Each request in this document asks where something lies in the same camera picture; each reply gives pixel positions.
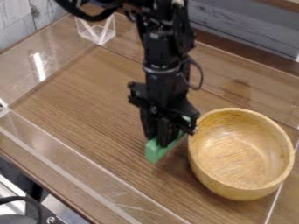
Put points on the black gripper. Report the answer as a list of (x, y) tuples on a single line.
[(160, 97)]

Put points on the green rectangular block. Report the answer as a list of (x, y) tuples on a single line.
[(153, 151)]

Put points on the brown wooden bowl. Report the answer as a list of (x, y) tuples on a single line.
[(242, 154)]

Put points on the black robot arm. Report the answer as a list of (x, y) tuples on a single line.
[(167, 37)]

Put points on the black metal base plate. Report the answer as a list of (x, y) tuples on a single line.
[(39, 212)]

